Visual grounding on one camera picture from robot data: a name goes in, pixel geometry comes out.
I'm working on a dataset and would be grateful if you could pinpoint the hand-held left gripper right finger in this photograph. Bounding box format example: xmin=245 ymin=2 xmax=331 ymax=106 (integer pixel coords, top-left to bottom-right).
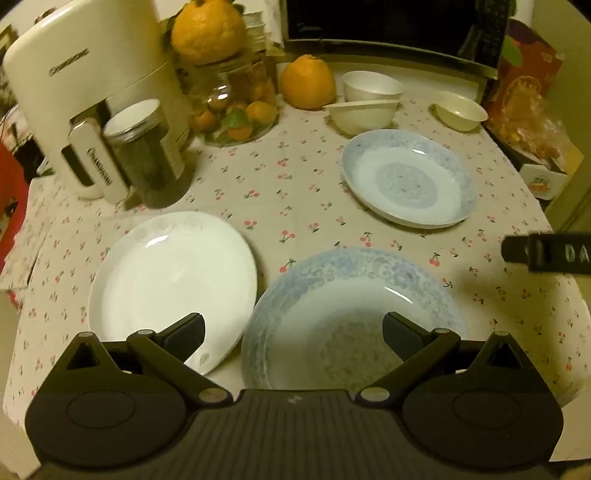
xmin=355 ymin=311 xmax=532 ymax=411

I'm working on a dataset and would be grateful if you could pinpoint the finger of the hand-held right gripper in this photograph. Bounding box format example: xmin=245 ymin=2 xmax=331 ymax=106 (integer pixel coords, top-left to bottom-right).
xmin=501 ymin=233 xmax=591 ymax=273

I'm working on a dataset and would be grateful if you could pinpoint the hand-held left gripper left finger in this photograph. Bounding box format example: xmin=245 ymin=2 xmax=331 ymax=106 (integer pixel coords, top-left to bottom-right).
xmin=60 ymin=313 xmax=234 ymax=411

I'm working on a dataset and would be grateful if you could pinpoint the plain white plate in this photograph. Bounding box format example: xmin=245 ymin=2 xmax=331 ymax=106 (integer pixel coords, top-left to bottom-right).
xmin=89 ymin=211 xmax=258 ymax=374

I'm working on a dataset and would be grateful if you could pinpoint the blue patterned deep plate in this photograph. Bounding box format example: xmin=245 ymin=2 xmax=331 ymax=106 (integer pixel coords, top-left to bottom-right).
xmin=241 ymin=248 xmax=468 ymax=392

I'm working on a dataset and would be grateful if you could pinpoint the blue patterned shallow plate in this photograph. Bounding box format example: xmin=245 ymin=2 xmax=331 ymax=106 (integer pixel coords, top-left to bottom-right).
xmin=341 ymin=129 xmax=477 ymax=229

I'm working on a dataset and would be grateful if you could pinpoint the small white bowl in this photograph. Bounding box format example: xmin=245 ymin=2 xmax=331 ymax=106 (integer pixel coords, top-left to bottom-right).
xmin=433 ymin=90 xmax=488 ymax=133
xmin=342 ymin=71 xmax=406 ymax=103

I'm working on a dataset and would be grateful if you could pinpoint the wide white bowl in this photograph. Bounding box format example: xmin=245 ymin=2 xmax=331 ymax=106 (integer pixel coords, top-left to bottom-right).
xmin=322 ymin=99 xmax=400 ymax=136

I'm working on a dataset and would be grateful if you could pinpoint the black and white carton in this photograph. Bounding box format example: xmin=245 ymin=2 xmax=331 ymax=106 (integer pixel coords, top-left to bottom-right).
xmin=496 ymin=134 xmax=571 ymax=200

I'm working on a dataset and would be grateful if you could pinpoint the plastic bag of oranges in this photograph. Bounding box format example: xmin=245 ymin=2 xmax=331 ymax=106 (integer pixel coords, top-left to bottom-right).
xmin=489 ymin=99 xmax=585 ymax=174

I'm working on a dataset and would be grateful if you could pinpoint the cherry print tablecloth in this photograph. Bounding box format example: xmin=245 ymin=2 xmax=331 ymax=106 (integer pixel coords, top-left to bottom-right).
xmin=0 ymin=92 xmax=583 ymax=431

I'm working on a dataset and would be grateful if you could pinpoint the dark jar with metal lid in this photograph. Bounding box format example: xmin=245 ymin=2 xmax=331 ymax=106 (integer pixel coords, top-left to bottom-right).
xmin=102 ymin=98 xmax=193 ymax=209

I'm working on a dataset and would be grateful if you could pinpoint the red gift box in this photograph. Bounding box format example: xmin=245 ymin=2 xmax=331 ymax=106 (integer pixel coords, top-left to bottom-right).
xmin=482 ymin=18 xmax=565 ymax=134

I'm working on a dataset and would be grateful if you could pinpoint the red object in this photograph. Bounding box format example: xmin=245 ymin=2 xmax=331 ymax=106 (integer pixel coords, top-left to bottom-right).
xmin=0 ymin=143 xmax=29 ymax=265

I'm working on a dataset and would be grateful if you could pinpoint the glass jar of kumquats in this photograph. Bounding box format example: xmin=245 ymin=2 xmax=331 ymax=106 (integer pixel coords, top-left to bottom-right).
xmin=185 ymin=51 xmax=280 ymax=147

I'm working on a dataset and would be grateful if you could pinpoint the black microwave oven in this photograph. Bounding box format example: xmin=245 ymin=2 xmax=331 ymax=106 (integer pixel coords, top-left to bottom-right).
xmin=279 ymin=0 xmax=509 ymax=80

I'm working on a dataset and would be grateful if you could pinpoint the white kitchen appliance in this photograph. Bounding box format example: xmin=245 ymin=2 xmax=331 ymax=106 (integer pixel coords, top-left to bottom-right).
xmin=2 ymin=0 xmax=195 ymax=202

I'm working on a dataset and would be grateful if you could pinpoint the large orange citrus with leaves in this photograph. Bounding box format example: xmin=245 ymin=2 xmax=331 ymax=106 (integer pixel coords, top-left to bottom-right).
xmin=170 ymin=0 xmax=248 ymax=66

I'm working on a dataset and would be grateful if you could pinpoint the stack of white lids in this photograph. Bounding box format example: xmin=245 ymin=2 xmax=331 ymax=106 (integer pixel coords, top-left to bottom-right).
xmin=242 ymin=11 xmax=270 ymax=54

